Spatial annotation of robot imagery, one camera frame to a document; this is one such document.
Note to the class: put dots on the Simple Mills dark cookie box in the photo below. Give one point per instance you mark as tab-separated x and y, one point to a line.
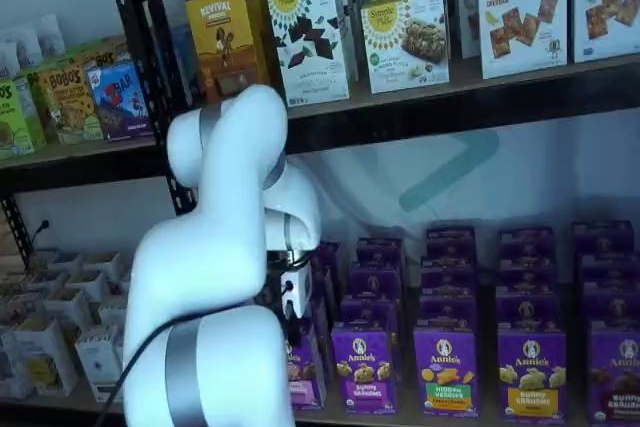
352	37
307	37

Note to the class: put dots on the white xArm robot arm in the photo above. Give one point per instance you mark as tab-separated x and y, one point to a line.
220	197

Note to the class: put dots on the white pouch bag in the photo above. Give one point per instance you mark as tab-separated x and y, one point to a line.
27	47
50	37
7	62

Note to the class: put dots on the purple Annie's box yellow patch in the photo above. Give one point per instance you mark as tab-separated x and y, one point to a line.
531	377

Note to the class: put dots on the blue purple Zbar box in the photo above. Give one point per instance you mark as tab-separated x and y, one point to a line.
120	107

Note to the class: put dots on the purple Annie's box pink patch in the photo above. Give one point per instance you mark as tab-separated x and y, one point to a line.
307	382

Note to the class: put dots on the purple Annie's hidden veggies box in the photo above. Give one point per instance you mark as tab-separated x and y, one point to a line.
446	372

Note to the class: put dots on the purple Annie's box brown bunnies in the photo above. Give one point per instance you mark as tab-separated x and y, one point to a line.
615	377

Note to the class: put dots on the orange Bobo's box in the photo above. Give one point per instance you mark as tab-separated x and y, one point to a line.
107	58

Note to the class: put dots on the yellow Bobo's box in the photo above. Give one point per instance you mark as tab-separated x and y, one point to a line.
67	102

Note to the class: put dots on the black wall plug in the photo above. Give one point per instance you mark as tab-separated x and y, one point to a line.
44	223

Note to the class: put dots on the black metal shelving unit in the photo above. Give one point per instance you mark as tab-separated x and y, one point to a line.
75	172
450	112

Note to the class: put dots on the white pasta box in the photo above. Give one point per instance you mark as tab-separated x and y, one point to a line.
65	262
67	309
97	364
12	372
102	264
87	287
45	282
25	307
112	312
45	357

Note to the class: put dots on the sea salt crackers box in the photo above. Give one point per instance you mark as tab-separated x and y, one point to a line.
607	2

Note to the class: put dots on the green Bobo's box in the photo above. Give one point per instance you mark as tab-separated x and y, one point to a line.
12	122
32	102

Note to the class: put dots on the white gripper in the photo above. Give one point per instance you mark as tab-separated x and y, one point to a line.
300	292

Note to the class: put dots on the pretzel crackers cheddar box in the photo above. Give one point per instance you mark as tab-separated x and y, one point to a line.
467	22
522	12

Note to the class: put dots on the purple Annie's box magenta patch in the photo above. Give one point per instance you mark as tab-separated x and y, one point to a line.
364	372

